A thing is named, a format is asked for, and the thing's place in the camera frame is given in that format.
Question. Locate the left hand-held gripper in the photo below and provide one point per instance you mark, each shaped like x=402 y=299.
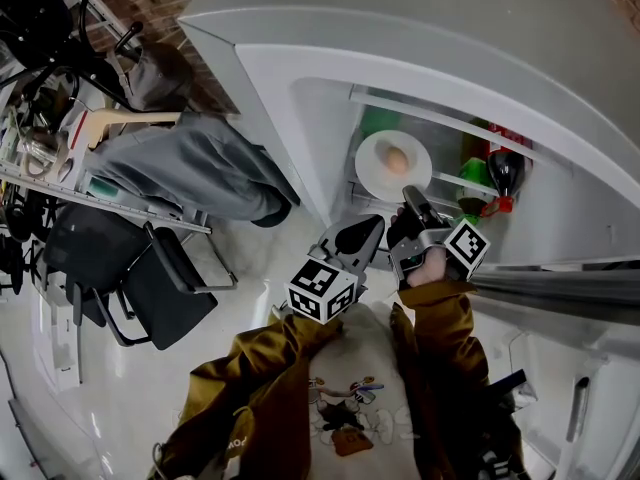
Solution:
x=315 y=288

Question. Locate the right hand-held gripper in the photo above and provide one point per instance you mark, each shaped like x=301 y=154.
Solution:
x=467 y=248

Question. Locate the brown egg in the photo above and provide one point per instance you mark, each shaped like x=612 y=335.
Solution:
x=396 y=160

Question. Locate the white round plate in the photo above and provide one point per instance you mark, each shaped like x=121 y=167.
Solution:
x=372 y=178

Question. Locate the white refrigerator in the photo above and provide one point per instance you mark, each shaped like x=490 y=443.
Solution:
x=400 y=43

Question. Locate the person's left forearm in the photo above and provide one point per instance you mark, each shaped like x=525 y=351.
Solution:
x=250 y=393

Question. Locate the person's right forearm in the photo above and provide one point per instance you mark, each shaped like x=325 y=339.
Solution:
x=445 y=343

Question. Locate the green tea bottle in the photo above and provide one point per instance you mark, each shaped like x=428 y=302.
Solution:
x=472 y=173

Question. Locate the green plastic container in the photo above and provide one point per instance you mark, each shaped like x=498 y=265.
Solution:
x=380 y=122

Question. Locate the dark cola bottle red cap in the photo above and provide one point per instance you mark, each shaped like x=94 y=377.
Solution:
x=505 y=173

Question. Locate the person's white printed sweatshirt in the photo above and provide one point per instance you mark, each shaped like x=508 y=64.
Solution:
x=360 y=358

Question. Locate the black mesh office chair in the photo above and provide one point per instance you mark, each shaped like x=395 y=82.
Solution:
x=165 y=293

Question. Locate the black waist-mounted device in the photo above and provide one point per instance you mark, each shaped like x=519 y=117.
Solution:
x=500 y=418

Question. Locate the wooden clothes hanger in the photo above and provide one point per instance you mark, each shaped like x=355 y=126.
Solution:
x=130 y=117

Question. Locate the white flat cardboard box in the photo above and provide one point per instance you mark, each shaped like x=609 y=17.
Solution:
x=57 y=348

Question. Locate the beige tape roll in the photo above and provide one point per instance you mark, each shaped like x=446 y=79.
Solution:
x=47 y=160

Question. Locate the black tubular stand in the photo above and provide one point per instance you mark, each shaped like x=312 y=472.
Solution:
x=30 y=28

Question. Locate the white metal frame table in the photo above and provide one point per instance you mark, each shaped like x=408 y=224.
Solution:
x=100 y=202

